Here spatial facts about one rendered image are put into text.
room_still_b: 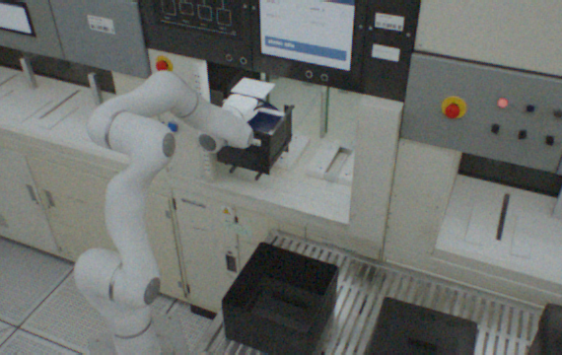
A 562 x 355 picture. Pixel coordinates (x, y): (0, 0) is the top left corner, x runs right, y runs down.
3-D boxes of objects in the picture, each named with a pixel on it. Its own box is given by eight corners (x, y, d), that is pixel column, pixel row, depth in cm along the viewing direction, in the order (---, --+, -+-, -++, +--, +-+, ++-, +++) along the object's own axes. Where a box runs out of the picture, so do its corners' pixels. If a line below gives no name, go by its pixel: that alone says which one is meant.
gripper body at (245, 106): (217, 123, 192) (233, 106, 200) (245, 130, 189) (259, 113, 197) (215, 105, 187) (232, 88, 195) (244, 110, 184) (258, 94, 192)
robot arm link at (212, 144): (241, 112, 182) (214, 106, 185) (220, 135, 173) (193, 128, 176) (242, 135, 188) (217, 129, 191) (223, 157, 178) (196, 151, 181)
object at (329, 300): (261, 275, 200) (260, 240, 189) (337, 301, 191) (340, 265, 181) (223, 337, 180) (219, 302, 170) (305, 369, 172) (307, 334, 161)
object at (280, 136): (213, 169, 215) (206, 95, 195) (239, 139, 229) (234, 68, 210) (273, 185, 207) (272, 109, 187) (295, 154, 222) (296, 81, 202)
